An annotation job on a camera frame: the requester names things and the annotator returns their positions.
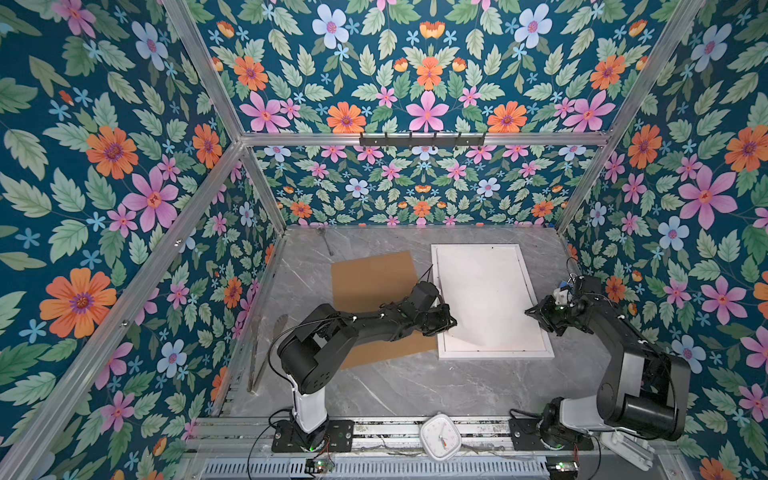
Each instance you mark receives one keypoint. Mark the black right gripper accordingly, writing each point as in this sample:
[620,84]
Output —
[542,314]

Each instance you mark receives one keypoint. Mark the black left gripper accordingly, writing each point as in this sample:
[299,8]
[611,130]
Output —
[446,321]

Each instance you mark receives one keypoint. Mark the red printed photo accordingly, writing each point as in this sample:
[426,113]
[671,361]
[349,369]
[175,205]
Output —
[489,297]

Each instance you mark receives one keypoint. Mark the white picture frame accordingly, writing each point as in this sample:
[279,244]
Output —
[498,355]

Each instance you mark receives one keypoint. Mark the brown backing board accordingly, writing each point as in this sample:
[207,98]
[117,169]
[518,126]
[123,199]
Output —
[363,285]

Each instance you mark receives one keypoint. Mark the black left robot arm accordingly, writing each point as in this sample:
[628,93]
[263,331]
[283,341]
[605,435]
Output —
[311,353]

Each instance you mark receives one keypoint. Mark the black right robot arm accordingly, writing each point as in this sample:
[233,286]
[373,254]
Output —
[643,391]

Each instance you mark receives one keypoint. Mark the white square clock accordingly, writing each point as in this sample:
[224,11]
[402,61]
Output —
[440,438]

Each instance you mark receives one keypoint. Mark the white plastic holder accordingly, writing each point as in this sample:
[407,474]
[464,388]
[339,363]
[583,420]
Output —
[634,450]

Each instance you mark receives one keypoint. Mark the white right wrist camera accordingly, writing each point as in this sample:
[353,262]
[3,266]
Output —
[563,294]

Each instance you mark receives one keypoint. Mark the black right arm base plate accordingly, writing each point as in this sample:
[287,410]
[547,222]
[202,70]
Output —
[527,434]

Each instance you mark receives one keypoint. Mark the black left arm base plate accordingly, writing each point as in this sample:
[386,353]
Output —
[333,435]

